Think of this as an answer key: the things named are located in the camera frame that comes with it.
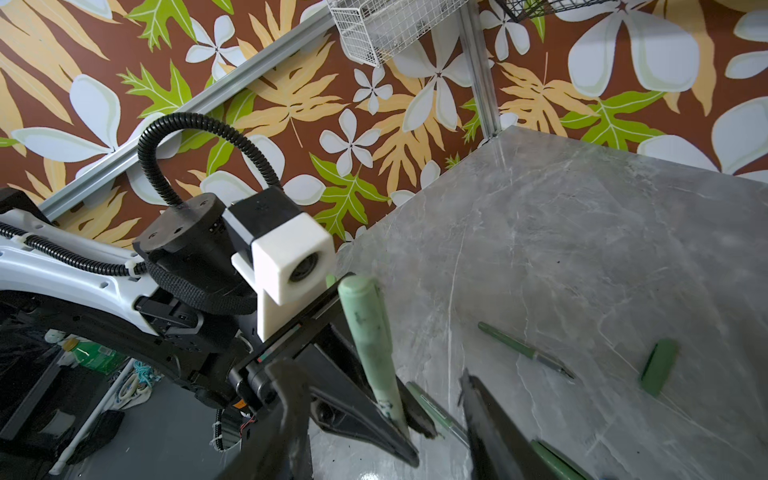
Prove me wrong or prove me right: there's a green pen cap by blue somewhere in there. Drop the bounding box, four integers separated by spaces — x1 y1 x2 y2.
530 440 593 480

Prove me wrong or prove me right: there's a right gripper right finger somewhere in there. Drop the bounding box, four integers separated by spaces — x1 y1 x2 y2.
460 370 556 479

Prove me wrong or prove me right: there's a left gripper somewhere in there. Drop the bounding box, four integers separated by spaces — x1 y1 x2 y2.
229 279 437 467

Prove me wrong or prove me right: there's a light green pen cap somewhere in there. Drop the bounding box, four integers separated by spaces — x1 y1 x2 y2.
337 275 410 439

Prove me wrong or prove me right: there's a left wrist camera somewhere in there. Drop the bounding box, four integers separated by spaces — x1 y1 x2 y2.
223 187 336 341

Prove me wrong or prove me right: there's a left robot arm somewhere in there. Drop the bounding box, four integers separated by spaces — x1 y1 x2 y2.
1 187 436 479

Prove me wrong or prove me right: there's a black wire basket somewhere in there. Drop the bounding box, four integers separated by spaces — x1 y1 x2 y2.
495 0 607 23

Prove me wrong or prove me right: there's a dark green pen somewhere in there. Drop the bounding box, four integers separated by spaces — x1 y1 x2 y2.
478 322 576 381

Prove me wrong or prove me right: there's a dark green pen cap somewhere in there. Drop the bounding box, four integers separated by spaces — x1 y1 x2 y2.
639 338 680 397

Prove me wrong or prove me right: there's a light green pen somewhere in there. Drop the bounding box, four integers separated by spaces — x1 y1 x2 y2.
406 381 470 448

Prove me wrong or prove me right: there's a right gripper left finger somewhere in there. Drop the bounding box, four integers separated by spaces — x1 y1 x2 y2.
218 360 313 479

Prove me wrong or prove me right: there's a white wire basket left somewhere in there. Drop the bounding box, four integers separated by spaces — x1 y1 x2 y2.
327 0 465 67

